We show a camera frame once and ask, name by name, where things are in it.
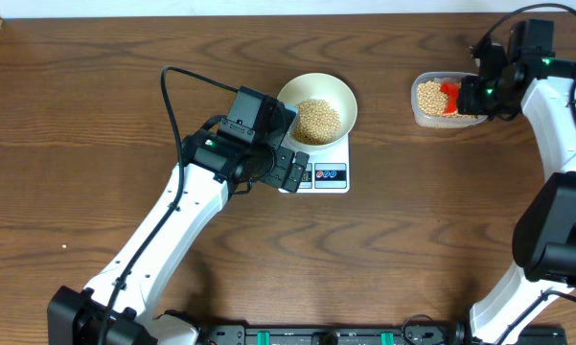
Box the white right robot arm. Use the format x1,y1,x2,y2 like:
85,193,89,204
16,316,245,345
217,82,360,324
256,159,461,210
456,19,576,344

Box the clear plastic container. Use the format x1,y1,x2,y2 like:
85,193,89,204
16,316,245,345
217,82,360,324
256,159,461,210
411,72,486,129

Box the beige bowl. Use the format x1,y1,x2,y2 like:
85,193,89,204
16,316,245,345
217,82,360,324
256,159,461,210
278,73,357,149

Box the white digital kitchen scale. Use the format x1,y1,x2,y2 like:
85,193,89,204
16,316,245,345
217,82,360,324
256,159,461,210
286,136,350,194

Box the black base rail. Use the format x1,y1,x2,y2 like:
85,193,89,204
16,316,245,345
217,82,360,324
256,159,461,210
143,310,569,345

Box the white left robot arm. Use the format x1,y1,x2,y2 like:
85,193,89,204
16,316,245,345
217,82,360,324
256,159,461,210
47,87,309,344

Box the soybeans in bowl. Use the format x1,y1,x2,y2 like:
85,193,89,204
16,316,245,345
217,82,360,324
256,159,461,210
293,99,341,146

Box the red measuring scoop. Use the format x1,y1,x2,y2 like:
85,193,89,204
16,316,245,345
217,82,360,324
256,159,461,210
440,81,460,114

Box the yellow soybeans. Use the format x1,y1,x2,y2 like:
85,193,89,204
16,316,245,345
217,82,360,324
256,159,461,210
416,80,468,118

